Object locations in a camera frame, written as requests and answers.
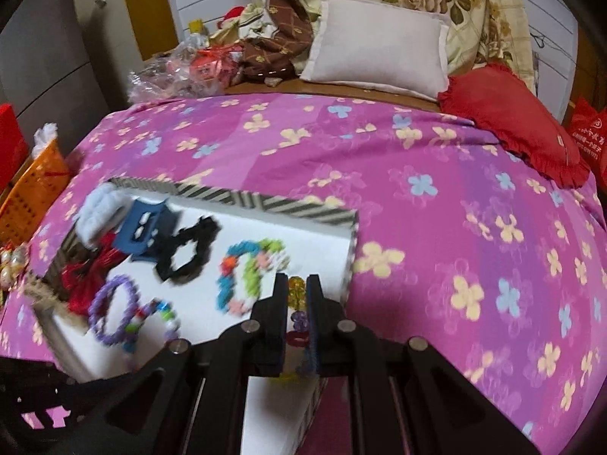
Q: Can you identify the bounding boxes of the striped box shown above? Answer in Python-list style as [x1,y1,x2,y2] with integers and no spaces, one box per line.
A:
[28,176,360,455]

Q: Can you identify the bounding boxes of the orange plastic basket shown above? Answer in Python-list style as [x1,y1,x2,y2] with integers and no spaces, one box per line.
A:
[0,140,73,247]

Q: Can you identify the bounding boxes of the multicolour bead bracelet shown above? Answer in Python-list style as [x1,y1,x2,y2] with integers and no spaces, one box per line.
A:
[124,298,183,356]

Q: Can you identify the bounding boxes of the egg-shaped wrapped packet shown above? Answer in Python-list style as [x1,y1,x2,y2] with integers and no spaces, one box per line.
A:
[0,242,30,291]

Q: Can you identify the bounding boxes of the white plastic bag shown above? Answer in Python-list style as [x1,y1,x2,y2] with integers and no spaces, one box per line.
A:
[32,123,58,158]

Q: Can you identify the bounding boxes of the red plush toy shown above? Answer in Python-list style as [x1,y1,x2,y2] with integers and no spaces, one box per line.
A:
[217,6,247,31]

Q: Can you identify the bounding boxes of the brown patterned quilt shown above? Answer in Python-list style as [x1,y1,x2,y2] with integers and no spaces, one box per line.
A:
[237,0,315,82]

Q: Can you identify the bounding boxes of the red box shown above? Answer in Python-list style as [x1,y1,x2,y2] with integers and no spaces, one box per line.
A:
[0,103,30,191]

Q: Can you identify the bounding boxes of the leopard print hair bow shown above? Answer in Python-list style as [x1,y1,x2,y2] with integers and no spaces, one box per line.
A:
[26,275,72,314]

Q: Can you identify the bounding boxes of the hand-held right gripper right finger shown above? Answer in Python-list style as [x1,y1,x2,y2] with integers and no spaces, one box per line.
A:
[306,274,541,455]

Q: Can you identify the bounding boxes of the pink floral bedsheet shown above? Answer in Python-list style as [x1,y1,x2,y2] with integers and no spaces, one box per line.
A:
[0,92,607,455]

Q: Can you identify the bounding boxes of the clear plastic bags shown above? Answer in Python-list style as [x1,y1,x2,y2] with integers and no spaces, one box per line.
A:
[127,33,229,102]

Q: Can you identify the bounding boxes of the grey cabinet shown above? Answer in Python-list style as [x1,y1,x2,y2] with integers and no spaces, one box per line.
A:
[0,0,111,121]

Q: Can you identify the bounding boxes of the red frilled cushion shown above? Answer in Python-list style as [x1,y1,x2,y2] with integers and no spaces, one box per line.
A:
[439,63,591,189]

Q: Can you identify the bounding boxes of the blue hair claw clip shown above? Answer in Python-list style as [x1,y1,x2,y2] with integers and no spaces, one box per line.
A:
[114,199,183,262]

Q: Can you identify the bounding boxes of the brown scrunchie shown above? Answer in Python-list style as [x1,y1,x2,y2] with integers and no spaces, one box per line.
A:
[154,215,223,286]

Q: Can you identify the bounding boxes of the blue bead bracelet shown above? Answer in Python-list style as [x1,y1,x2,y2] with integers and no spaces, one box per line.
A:
[215,243,252,316]

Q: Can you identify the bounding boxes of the light blue fluffy scrunchie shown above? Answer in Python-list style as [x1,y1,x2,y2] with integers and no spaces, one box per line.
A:
[76,185,134,247]

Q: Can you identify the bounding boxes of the brown woven bed mat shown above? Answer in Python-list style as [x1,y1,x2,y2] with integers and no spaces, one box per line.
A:
[223,77,443,113]

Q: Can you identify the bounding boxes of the red shopping bag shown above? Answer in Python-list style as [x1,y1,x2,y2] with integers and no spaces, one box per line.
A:
[566,97,607,191]

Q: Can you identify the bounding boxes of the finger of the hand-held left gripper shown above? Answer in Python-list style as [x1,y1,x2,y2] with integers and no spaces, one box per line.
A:
[0,361,92,455]

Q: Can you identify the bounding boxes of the white pillow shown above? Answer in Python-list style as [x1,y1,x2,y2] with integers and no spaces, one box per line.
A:
[300,0,451,101]

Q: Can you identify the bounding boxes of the red scrunchie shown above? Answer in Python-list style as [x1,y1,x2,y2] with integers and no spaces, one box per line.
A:
[59,232,129,316]

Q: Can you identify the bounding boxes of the green white bead bracelet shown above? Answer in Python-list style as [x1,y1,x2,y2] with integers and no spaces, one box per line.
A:
[239,239,290,316]

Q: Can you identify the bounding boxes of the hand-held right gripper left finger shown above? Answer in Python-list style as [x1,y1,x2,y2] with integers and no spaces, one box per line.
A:
[83,272,290,455]

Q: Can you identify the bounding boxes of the yellow purple bead bracelet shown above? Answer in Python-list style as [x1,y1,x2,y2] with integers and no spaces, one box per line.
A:
[280,275,329,386]

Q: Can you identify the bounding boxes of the floral quilt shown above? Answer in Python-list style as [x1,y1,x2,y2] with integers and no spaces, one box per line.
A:
[251,0,538,96]

